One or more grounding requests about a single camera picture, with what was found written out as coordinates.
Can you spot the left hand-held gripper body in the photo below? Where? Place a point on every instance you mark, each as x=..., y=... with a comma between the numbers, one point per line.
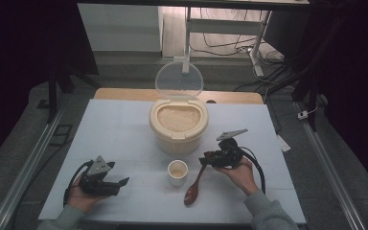
x=97, y=182

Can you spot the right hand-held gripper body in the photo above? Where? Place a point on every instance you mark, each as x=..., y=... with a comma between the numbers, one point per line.
x=228, y=153

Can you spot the beige rice container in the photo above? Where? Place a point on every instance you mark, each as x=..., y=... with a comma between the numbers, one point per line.
x=179, y=143

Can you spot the brown wooden spoon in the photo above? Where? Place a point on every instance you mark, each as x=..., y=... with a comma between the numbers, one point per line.
x=191, y=193

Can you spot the white ribbed cup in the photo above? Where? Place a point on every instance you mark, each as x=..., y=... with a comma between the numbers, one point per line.
x=177, y=181

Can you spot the pile of uncooked rice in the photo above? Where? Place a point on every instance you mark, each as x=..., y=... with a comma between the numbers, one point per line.
x=179, y=118

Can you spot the person's left hand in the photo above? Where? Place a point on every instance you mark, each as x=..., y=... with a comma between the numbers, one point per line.
x=83, y=199

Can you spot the person's right hand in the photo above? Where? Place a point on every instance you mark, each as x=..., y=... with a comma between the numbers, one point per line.
x=241, y=177

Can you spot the white table cover sheet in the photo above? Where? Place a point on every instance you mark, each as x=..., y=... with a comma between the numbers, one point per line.
x=124, y=127

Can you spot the white paper tag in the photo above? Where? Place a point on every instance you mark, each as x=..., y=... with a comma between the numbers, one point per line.
x=283, y=143

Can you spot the transparent container lid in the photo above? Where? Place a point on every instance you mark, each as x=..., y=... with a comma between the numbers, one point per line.
x=179, y=78

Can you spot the white power adapter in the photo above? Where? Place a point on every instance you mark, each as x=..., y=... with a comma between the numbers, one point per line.
x=303, y=114

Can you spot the black stand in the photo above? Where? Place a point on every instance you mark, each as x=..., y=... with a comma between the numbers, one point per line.
x=310, y=92
x=53, y=92

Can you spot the dark monitor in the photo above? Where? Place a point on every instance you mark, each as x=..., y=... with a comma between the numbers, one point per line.
x=284, y=35

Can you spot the white cabinet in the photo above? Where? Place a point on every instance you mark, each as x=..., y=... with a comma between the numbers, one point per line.
x=118, y=28

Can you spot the metal floor rail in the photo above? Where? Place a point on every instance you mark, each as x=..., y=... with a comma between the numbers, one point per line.
x=329, y=163
x=25, y=172

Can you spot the white desk frame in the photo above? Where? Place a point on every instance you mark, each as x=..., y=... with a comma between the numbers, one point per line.
x=223, y=27

